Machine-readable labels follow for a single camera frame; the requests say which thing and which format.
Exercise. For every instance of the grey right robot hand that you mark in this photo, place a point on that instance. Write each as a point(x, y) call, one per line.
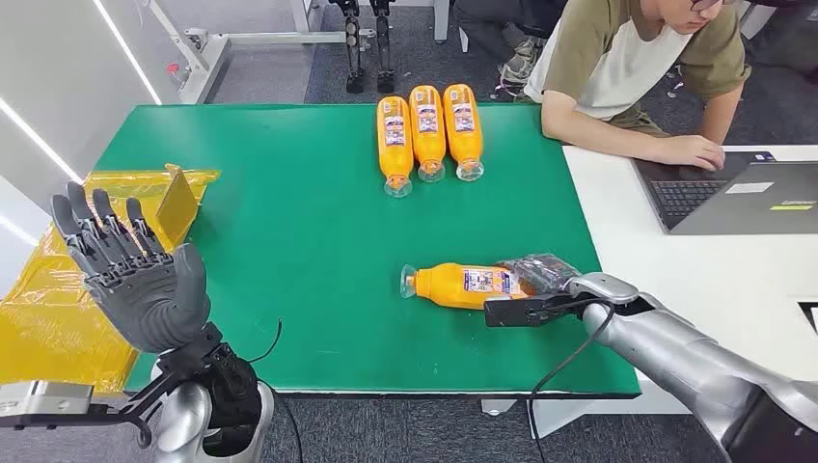
point(601, 287)

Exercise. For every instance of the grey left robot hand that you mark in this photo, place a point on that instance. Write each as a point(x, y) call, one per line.
point(147, 300)

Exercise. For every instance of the person's right hand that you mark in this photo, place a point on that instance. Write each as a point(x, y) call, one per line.
point(693, 153)

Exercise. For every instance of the orange juice bottle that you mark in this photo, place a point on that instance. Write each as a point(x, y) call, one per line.
point(395, 153)
point(447, 285)
point(428, 144)
point(464, 144)

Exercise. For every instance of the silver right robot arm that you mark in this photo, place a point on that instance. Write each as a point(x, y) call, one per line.
point(690, 364)

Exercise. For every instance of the person's right forearm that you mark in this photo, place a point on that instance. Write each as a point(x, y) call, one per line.
point(594, 131)

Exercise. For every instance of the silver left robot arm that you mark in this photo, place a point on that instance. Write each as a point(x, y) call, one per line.
point(185, 415)

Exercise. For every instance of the person's left forearm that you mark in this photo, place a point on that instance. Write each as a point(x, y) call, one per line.
point(721, 115)

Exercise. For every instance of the grey laptop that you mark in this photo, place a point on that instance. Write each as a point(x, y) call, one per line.
point(735, 204)

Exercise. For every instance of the yellow film-wrapped box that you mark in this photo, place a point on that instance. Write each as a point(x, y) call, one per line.
point(45, 319)

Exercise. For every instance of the person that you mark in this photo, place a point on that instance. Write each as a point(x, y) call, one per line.
point(613, 57)

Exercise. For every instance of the green table mat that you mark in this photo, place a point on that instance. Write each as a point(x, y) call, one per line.
point(287, 255)

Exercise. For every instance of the grey sneaker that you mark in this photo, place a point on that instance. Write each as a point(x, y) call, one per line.
point(521, 64)

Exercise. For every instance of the black flat object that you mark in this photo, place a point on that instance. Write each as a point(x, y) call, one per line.
point(810, 316)

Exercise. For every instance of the black robot leg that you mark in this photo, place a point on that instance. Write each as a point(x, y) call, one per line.
point(353, 45)
point(383, 45)

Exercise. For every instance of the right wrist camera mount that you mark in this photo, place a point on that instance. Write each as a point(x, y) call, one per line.
point(524, 311)

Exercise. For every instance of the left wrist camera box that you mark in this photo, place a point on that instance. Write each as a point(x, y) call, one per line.
point(45, 397)

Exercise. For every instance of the white metal frame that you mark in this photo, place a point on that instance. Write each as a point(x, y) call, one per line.
point(211, 64)

